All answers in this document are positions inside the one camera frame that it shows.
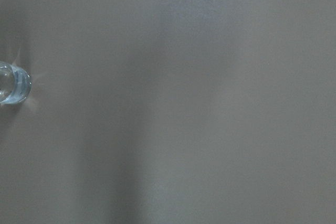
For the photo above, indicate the glass sauce bottle metal spout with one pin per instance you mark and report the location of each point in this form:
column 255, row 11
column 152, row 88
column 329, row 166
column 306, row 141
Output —
column 15, row 84

